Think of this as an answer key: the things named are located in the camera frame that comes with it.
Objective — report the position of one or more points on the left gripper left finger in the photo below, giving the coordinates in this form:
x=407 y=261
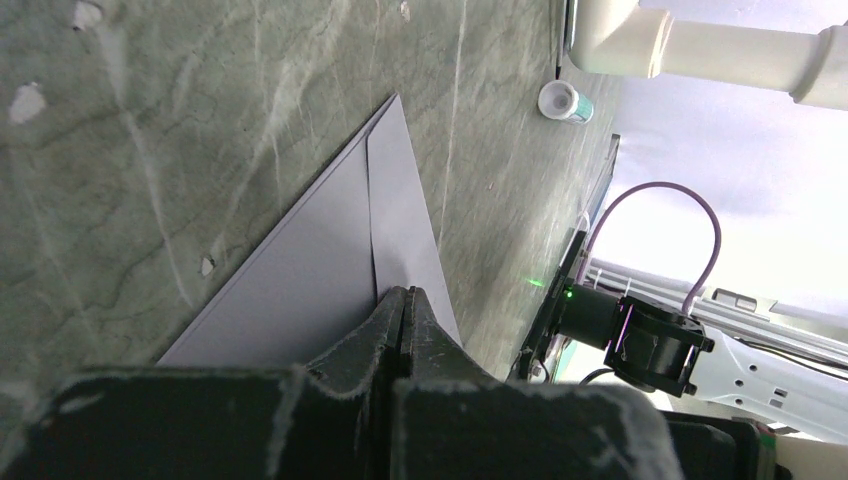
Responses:
x=327 y=420

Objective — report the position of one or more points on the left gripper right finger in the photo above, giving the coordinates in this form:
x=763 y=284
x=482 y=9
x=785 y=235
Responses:
x=451 y=420

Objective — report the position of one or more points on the grey envelope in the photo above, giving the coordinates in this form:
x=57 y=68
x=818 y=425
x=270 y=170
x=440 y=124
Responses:
x=361 y=228

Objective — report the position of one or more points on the green glue stick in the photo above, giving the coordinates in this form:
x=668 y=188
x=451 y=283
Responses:
x=558 y=100

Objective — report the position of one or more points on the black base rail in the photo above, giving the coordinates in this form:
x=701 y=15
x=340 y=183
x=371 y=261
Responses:
x=535 y=348

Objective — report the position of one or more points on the white PVC pipe frame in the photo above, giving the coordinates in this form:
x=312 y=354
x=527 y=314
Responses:
x=623 y=38

